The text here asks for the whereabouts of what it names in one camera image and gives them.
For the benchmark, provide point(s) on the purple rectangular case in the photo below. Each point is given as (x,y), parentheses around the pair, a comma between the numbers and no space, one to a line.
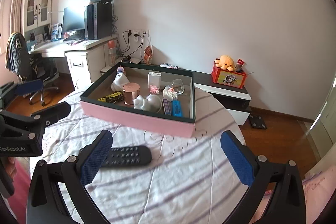
(166,106)

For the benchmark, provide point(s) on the pink and green tray box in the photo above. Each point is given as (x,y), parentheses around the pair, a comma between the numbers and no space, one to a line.
(141,122)

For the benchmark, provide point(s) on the white wall power outlet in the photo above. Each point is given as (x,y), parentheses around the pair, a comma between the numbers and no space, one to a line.
(138,34)

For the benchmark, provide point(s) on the small pink block toy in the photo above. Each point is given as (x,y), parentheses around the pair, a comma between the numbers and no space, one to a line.
(154,89)

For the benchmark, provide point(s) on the clear glass bottle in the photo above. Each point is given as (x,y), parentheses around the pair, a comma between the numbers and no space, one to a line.
(178,87)

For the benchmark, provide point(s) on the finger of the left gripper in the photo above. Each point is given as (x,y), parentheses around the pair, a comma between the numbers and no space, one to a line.
(44,116)
(11,90)

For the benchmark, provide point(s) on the black and white low cabinet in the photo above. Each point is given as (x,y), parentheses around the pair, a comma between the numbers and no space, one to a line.
(235,100)

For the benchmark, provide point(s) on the flat snack packet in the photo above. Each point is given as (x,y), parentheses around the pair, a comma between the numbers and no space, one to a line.
(171,66)

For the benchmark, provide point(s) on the glass door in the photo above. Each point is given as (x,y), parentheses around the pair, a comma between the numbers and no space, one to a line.
(321,133)

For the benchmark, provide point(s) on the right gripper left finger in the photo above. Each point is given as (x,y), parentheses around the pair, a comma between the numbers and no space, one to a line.
(46,203)

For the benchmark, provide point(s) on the black remote control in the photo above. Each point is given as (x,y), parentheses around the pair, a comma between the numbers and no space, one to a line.
(126,157)

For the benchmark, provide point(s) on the black computer tower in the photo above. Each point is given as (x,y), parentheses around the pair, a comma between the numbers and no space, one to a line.
(98,21)

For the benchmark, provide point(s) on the yellow plush octopus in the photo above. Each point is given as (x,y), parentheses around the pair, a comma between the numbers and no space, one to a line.
(225,63)

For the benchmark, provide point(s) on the rose gold round jar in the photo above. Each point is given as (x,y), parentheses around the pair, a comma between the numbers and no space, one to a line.
(130,92)

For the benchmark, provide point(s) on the black floor scale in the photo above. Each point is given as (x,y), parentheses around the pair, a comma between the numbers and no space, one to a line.
(256,121)

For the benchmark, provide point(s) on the white glass-door cabinet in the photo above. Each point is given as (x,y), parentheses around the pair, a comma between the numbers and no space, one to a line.
(35,13)

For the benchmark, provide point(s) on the white striped tablecloth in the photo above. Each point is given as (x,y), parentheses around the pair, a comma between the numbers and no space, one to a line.
(189,180)

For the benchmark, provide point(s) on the white block unicorn toy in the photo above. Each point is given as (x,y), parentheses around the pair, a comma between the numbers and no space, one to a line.
(170,94)

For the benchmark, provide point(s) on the black computer monitor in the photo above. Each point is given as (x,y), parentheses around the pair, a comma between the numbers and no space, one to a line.
(73,19)

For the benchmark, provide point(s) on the red cartoon storage box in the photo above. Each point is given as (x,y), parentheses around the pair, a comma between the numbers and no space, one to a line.
(225,77)

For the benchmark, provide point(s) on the small pink milk carton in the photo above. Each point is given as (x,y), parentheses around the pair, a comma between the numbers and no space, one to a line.
(121,70)

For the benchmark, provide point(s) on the orange snack bag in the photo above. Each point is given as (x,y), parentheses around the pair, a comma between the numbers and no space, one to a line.
(148,55)

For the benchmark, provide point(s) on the white desk with drawers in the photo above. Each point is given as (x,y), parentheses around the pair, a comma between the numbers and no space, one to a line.
(85,60)

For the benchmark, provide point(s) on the orange-lid water bottle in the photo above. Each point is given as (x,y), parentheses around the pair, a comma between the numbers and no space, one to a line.
(112,52)

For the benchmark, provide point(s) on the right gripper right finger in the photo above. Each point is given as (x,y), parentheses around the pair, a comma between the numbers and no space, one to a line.
(287,201)

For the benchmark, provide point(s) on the blue harmonica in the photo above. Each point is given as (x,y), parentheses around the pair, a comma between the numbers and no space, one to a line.
(177,109)

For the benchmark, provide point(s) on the yellow highlighter marker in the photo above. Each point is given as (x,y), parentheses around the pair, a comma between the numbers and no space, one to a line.
(112,98)

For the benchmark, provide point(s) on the white power adapter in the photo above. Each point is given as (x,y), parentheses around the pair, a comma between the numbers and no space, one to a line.
(154,79)

